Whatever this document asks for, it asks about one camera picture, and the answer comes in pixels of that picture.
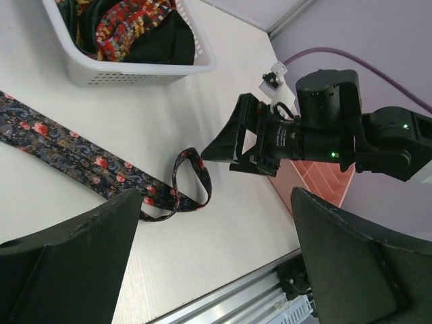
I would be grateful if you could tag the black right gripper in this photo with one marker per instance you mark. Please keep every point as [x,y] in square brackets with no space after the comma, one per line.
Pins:
[280,136]

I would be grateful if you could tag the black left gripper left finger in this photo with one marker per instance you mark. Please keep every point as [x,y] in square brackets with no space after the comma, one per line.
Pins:
[71,272]

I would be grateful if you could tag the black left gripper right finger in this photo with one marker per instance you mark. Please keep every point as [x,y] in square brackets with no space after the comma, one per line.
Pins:
[359,271]

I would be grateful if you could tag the dark floral paisley tie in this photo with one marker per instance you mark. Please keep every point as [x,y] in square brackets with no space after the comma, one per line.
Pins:
[92,166]

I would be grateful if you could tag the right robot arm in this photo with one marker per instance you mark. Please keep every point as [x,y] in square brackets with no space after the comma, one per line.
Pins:
[330,128]

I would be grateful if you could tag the pink divided organiser tray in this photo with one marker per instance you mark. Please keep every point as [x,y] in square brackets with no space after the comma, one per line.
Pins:
[322,179]

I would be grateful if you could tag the black tie in basket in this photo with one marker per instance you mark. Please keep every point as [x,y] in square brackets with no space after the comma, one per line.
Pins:
[171,42]

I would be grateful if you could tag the red multicolour patterned tie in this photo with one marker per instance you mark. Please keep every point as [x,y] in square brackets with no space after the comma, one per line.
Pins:
[124,23]

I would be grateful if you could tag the white perforated plastic basket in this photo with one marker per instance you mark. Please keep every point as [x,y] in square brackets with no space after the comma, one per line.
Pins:
[84,71]

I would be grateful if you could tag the yellow patterned tie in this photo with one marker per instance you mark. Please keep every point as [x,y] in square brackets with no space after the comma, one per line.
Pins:
[81,19]

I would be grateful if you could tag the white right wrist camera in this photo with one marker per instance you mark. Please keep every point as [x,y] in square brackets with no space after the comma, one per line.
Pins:
[274,87]

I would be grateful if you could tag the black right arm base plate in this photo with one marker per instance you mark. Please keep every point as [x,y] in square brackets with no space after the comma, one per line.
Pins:
[293,278]

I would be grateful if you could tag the aluminium front rail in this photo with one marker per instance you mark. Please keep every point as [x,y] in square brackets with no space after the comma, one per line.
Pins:
[239,301]

